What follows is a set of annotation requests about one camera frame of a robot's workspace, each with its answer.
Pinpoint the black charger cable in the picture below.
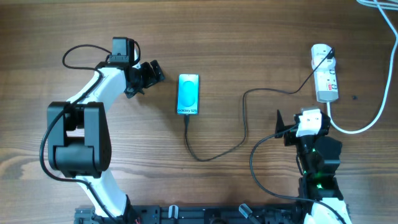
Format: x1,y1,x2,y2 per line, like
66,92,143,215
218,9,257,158
183,48,336,162

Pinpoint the blue Galaxy smartphone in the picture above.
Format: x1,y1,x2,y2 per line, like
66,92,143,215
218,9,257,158
177,74,199,115

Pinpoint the white charger plug adapter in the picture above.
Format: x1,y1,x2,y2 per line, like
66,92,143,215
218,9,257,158
311,44,336,71

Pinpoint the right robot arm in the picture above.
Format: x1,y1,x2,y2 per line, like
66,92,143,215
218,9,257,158
275,108,351,223

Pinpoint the white power strip cord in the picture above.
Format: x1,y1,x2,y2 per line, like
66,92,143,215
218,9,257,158
325,0,398,135

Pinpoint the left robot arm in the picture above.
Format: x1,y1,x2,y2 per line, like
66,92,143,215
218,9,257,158
39,37,164,223

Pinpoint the white power strip socket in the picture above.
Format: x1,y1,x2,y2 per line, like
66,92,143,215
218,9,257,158
310,43,339,103

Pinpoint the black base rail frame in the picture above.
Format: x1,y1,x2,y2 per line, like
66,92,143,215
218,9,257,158
74,202,305,224

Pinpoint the white cables top right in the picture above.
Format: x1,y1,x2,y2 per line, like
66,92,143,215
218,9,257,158
356,0,398,11

